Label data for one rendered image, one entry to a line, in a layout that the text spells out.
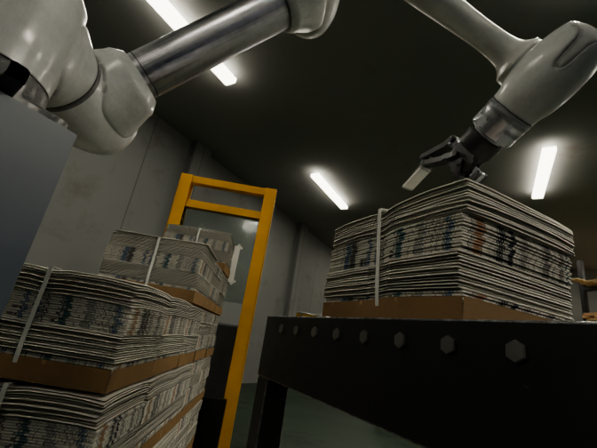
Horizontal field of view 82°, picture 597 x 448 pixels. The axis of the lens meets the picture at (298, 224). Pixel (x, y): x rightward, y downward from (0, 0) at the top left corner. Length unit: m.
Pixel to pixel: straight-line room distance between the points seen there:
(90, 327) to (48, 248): 3.05
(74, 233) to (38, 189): 3.39
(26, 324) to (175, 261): 0.65
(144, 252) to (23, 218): 0.93
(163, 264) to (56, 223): 2.55
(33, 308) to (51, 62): 0.49
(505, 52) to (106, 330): 1.01
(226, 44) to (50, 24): 0.35
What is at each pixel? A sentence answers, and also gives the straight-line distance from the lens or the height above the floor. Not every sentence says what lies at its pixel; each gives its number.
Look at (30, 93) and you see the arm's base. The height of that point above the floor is 1.03.
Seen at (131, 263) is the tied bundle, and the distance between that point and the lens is 1.47.
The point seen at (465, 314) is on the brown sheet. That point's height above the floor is 0.82.
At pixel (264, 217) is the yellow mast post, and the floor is 1.60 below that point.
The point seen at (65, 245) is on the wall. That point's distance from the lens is 3.94.
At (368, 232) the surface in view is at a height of 0.99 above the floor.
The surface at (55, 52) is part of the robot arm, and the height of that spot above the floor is 1.11.
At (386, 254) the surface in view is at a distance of 0.67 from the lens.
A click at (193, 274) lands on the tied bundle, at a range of 1.40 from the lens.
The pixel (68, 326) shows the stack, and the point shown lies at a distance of 0.87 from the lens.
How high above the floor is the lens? 0.76
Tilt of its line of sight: 19 degrees up
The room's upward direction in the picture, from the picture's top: 9 degrees clockwise
